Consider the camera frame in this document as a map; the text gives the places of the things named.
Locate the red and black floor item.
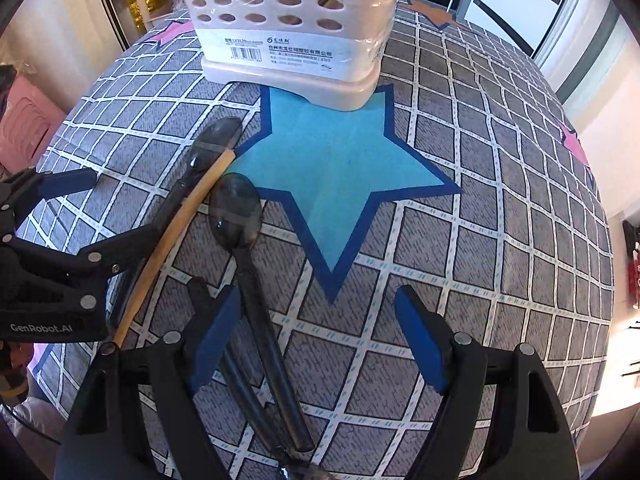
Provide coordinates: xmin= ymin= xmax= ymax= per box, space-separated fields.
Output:
xmin=621 ymin=219 xmax=640 ymax=312

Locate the black plastic spoon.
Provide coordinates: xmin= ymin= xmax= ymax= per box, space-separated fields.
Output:
xmin=107 ymin=116 xmax=245 ymax=333
xmin=186 ymin=276 xmax=346 ymax=480
xmin=208 ymin=172 xmax=317 ymax=454

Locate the wooden chopstick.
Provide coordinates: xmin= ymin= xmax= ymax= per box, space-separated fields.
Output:
xmin=111 ymin=147 xmax=237 ymax=350

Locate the gold tinsel decoration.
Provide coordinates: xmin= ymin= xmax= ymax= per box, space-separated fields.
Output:
xmin=121 ymin=0 xmax=167 ymax=34

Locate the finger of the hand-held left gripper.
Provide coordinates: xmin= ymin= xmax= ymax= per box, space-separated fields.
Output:
xmin=0 ymin=167 xmax=99 ymax=212
xmin=0 ymin=223 xmax=162 ymax=312

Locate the grey checked tablecloth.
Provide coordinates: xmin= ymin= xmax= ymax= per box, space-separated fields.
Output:
xmin=25 ymin=0 xmax=617 ymax=480

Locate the white plastic utensil holder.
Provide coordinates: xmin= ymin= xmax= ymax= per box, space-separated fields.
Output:
xmin=173 ymin=0 xmax=405 ymax=111

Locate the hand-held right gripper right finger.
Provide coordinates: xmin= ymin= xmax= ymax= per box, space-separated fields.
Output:
xmin=394 ymin=284 xmax=583 ymax=480

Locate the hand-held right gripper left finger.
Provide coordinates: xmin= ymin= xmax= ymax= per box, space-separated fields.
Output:
xmin=55 ymin=284 xmax=243 ymax=480

